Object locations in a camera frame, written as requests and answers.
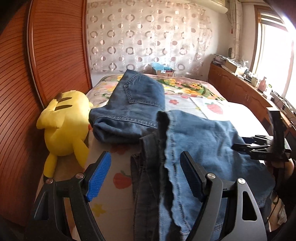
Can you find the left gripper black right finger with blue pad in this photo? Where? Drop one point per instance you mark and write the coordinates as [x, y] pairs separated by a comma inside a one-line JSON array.
[[233, 201]]

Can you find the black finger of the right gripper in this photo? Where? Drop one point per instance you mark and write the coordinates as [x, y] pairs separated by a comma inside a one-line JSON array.
[[257, 147]]

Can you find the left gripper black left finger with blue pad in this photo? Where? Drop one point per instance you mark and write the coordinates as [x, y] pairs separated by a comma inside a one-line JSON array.
[[48, 218]]

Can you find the blue denim jeans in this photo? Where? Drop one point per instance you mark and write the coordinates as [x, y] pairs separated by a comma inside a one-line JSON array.
[[165, 208]]

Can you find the person's right hand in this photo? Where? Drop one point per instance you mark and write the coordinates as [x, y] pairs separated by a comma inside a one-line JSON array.
[[286, 168]]

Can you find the pink bottle on cabinet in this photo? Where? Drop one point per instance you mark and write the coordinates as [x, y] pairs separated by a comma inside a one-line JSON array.
[[262, 85]]

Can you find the bed with floral sheet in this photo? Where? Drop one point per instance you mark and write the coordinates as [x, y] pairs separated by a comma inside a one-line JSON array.
[[113, 208]]

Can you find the long wooden cabinet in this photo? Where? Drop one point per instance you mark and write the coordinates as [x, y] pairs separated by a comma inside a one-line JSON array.
[[239, 91]]

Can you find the cardboard box on cabinet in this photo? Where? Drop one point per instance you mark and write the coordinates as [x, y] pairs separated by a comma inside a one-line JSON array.
[[234, 67]]

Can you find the yellow Pikachu plush toy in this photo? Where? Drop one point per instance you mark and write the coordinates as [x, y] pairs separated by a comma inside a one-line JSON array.
[[65, 122]]

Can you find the box with blue item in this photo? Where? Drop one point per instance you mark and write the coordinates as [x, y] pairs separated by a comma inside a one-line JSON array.
[[162, 70]]

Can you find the wooden headboard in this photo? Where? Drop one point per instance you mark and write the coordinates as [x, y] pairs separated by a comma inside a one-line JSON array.
[[43, 53]]

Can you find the window with wooden frame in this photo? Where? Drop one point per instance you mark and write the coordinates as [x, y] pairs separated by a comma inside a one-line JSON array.
[[274, 50]]

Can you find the wall air conditioner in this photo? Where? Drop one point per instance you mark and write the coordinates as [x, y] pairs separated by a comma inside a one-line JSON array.
[[216, 5]]

